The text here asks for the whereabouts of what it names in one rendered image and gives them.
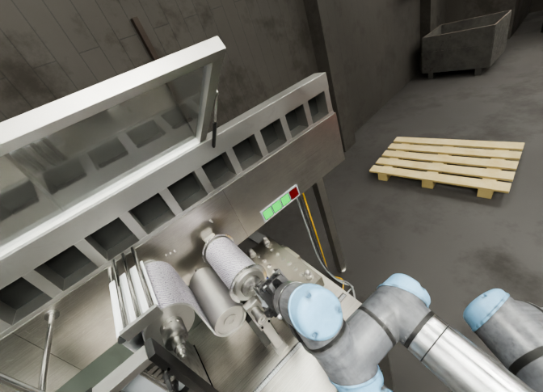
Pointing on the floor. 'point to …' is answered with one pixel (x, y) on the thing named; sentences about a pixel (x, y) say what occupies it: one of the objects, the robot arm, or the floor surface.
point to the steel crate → (465, 44)
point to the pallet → (485, 189)
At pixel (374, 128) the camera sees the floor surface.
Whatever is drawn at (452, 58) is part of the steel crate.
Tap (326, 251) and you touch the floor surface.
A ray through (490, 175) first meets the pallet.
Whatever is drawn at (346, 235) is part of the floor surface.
